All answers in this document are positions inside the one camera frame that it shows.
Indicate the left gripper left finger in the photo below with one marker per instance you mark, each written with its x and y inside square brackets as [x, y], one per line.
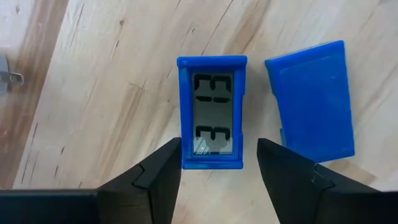
[149, 193]

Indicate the blue rectangular plastic case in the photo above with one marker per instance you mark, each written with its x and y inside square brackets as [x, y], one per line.
[314, 105]

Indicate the red and white wall charger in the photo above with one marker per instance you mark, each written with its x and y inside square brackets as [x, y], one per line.
[4, 73]

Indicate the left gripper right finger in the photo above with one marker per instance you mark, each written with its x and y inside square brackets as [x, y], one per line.
[295, 186]

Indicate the blue digital clock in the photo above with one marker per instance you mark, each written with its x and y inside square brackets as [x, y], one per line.
[213, 115]

